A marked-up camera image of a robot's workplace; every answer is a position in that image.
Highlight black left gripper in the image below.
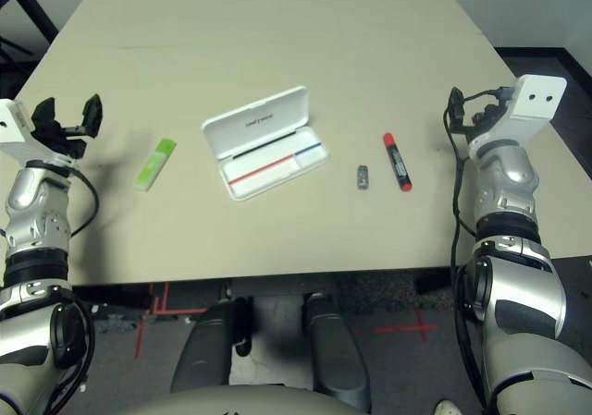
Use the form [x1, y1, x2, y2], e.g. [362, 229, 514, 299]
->
[30, 93, 103, 160]

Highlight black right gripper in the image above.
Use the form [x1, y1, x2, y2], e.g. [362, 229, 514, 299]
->
[448, 87, 510, 134]

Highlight black marker with red cap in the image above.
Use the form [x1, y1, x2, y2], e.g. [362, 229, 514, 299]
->
[381, 132, 414, 192]

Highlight green highlighter pen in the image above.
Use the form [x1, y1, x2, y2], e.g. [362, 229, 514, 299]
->
[132, 138, 178, 191]

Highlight white plastic pencil case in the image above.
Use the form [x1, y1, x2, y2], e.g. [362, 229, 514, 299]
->
[200, 85, 331, 201]

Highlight black tripod stand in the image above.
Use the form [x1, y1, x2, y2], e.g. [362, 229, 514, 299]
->
[0, 35, 36, 65]

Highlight black framed side table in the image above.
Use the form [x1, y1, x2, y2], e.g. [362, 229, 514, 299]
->
[0, 0, 60, 65]

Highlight large red tape cross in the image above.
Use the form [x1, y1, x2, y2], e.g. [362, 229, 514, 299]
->
[373, 308, 439, 342]

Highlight red floor tape lines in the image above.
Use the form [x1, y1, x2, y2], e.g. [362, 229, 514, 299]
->
[133, 283, 204, 360]

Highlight dark grey left robot leg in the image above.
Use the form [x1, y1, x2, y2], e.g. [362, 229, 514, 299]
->
[169, 299, 253, 393]

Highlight dark grey robot leg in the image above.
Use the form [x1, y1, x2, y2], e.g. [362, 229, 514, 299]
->
[169, 299, 253, 393]
[301, 293, 373, 411]

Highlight dark grey right robot leg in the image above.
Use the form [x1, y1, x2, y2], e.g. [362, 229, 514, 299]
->
[301, 293, 373, 411]

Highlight grey robot torso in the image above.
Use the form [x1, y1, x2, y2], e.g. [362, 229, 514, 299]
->
[110, 384, 366, 415]

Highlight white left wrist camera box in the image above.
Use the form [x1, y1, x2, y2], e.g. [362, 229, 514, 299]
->
[0, 99, 70, 165]

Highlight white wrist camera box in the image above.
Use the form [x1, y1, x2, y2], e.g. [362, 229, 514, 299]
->
[466, 75, 569, 148]
[0, 99, 70, 165]

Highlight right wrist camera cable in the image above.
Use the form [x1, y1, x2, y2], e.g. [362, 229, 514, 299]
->
[442, 86, 514, 409]

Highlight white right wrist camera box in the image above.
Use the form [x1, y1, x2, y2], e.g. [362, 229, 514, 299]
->
[466, 75, 569, 148]

